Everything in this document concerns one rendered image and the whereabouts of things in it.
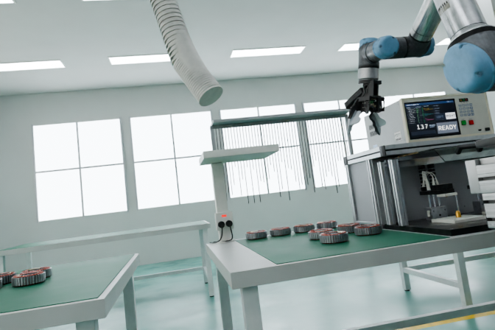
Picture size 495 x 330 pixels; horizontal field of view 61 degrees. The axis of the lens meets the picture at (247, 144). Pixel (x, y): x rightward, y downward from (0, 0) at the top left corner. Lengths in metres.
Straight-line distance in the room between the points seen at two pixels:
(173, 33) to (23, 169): 6.16
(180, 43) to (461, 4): 1.74
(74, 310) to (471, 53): 1.15
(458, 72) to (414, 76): 8.69
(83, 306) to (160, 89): 7.19
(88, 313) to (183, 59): 1.63
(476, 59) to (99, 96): 7.66
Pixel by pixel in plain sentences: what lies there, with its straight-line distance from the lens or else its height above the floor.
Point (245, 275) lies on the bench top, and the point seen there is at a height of 0.73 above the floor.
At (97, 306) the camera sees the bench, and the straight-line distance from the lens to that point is 1.25.
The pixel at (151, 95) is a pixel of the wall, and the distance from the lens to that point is 8.24.
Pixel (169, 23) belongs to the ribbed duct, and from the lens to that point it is 2.63.
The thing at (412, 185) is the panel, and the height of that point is 0.93.
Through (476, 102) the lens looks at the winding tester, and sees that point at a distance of 2.22.
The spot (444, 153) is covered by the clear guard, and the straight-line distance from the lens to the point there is 1.76.
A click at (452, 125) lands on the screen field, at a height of 1.17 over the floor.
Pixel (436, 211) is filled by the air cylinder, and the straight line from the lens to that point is 2.01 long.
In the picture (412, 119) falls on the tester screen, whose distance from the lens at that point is 2.01.
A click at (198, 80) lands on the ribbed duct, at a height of 1.65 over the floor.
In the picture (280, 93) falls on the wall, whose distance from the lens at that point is 8.51.
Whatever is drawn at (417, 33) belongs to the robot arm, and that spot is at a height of 1.44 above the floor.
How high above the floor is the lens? 0.97
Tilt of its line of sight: 7 degrees up
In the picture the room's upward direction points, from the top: 7 degrees counter-clockwise
